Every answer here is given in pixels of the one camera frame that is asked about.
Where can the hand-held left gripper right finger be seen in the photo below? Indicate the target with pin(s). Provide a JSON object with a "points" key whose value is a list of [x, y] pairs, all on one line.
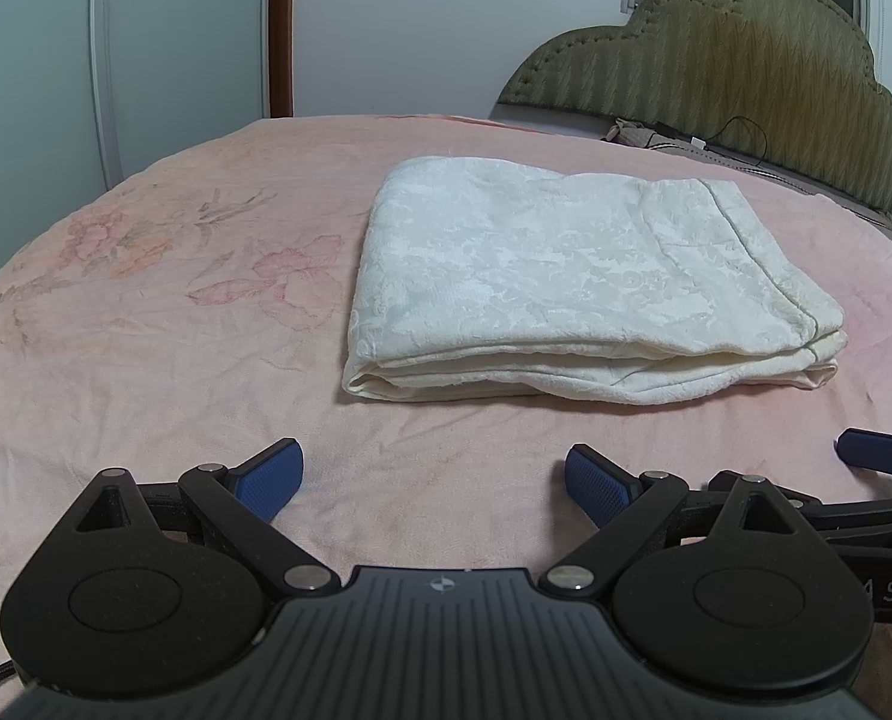
{"points": [[594, 484]]}

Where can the pink floral bed sheet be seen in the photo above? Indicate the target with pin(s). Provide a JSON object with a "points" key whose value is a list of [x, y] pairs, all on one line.
{"points": [[191, 300]]}

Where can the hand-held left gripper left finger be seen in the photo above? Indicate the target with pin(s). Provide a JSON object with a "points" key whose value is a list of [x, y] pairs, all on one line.
{"points": [[273, 476]]}

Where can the white pants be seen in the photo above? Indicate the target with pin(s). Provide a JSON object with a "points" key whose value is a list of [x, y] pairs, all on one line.
{"points": [[566, 262]]}

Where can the brown wooden door frame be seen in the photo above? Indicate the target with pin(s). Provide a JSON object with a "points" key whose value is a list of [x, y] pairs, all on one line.
{"points": [[282, 22]]}

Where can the white flower print door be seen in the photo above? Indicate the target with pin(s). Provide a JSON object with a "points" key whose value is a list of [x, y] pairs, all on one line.
{"points": [[183, 37]]}

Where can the beige cloth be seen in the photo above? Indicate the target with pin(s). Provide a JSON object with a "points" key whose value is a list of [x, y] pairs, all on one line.
{"points": [[637, 133]]}

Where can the olive padded headboard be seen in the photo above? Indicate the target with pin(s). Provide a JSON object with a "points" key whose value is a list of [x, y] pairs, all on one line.
{"points": [[753, 67]]}

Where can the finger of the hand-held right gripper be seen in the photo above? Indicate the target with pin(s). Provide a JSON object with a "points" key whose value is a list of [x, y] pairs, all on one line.
{"points": [[877, 450], [866, 516]]}

